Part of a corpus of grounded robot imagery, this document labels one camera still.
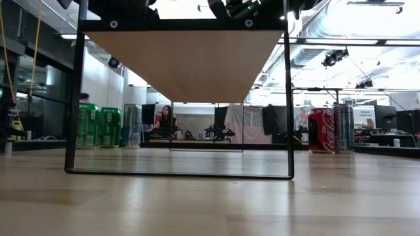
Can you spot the white cylinder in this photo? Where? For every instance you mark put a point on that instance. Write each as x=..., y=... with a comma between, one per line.
x=8, y=147

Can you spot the wooden shelf black metal frame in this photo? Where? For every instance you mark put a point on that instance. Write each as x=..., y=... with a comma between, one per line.
x=183, y=65

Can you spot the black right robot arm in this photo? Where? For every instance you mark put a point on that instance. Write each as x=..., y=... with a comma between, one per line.
x=305, y=3

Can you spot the yellow device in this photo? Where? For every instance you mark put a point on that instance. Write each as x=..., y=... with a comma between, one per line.
x=16, y=126

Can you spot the slim silver blue can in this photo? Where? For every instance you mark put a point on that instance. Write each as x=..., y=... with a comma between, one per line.
x=344, y=128
x=133, y=126

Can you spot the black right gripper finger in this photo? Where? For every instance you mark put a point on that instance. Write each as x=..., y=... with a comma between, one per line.
x=219, y=8

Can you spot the green soda can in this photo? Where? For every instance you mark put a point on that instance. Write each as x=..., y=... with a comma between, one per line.
x=110, y=126
x=88, y=124

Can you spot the black hanging garment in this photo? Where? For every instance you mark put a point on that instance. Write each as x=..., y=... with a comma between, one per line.
x=274, y=119

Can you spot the floral cloth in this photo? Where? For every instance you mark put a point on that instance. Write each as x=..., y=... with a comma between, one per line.
x=302, y=118

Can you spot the ceiling light panel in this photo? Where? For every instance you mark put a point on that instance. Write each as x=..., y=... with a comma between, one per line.
x=69, y=36

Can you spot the pale hanging cloth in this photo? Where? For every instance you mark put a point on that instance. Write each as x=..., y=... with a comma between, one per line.
x=249, y=123

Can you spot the person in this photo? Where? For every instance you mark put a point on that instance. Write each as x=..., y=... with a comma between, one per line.
x=165, y=118
x=84, y=97

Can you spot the black background robot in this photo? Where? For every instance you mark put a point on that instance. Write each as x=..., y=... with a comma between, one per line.
x=220, y=132

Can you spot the black gantry frame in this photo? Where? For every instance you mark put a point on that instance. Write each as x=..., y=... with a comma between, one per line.
x=315, y=89

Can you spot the black monitor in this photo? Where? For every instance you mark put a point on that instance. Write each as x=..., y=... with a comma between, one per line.
x=385, y=116
x=220, y=116
x=148, y=114
x=408, y=121

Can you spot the black ceiling spotlight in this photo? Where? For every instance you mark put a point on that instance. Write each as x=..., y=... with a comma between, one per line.
x=334, y=56
x=364, y=84

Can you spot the round black ceiling camera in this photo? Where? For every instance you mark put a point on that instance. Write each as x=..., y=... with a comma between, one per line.
x=113, y=62

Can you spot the red Coca-Cola can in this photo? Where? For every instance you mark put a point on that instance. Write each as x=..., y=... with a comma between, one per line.
x=321, y=129

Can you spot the white sign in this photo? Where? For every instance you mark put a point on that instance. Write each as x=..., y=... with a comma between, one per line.
x=365, y=114

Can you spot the black aluminium table frame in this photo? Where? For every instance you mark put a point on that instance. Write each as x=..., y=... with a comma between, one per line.
x=262, y=146

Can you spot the white cup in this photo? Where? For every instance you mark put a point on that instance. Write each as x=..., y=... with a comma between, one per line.
x=396, y=142
x=29, y=135

